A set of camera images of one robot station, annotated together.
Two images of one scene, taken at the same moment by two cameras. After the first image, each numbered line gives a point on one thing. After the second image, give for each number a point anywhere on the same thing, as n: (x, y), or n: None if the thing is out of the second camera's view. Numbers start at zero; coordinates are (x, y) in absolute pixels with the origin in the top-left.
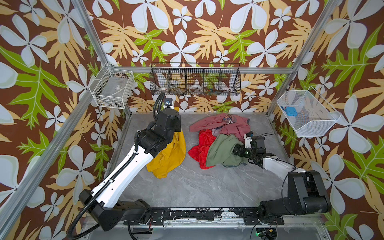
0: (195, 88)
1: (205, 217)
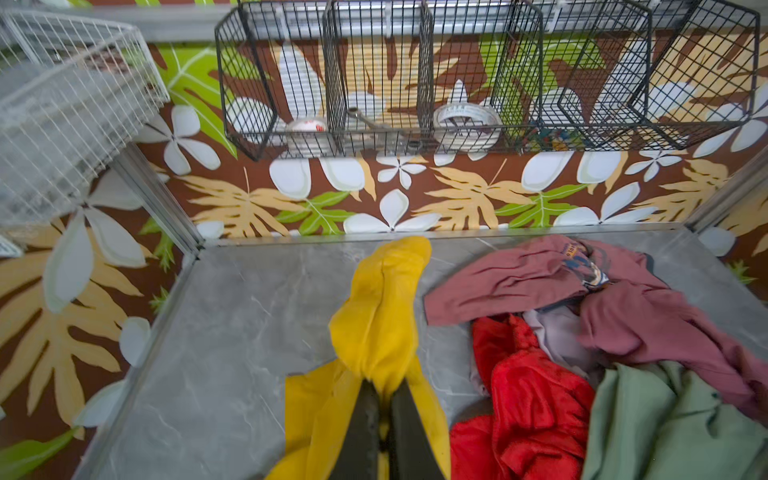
0: (466, 127)
1: None
